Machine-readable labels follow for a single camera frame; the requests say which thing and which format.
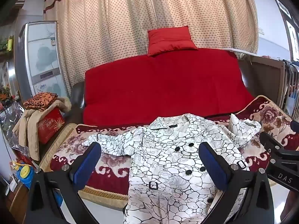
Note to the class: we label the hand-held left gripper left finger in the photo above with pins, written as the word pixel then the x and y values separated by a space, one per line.
pixel 86 165

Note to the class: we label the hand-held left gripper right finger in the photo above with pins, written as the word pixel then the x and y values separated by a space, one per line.
pixel 213 165

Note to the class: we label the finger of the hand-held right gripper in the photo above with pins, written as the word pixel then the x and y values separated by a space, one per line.
pixel 295 125
pixel 280 148

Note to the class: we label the white black crackle print coat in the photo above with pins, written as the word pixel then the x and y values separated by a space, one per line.
pixel 168 158

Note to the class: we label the floral red beige blanket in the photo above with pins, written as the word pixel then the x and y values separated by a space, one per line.
pixel 109 168

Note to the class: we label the red gift box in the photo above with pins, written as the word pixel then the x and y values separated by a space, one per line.
pixel 50 127

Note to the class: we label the wooden crib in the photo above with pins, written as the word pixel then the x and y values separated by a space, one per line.
pixel 266 79

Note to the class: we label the blue yellow toy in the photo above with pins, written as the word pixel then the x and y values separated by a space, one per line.
pixel 24 173

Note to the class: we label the dark leather sofa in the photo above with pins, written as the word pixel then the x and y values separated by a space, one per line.
pixel 77 102

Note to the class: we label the beige fur-trimmed jacket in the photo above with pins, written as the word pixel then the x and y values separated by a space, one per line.
pixel 28 133

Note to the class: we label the wooden cabinet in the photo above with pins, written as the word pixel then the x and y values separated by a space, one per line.
pixel 18 203

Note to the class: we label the orange black patterned cloth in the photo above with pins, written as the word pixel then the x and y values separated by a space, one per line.
pixel 41 101

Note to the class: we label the clear plastic sheet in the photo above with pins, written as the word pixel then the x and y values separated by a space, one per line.
pixel 11 126

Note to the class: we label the white ledge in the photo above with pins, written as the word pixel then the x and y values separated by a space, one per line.
pixel 240 51

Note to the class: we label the red sofa cover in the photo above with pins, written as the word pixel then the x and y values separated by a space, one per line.
pixel 163 86

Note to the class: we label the artificial flowers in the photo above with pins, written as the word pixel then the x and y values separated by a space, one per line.
pixel 5 94

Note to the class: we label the silver refrigerator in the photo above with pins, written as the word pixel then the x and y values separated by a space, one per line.
pixel 44 58

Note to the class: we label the red pillow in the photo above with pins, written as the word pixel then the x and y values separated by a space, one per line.
pixel 170 40

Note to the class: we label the beige dotted curtain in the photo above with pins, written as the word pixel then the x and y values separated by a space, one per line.
pixel 140 14

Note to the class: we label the wall poster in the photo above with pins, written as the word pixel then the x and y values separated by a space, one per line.
pixel 283 8
pixel 293 42

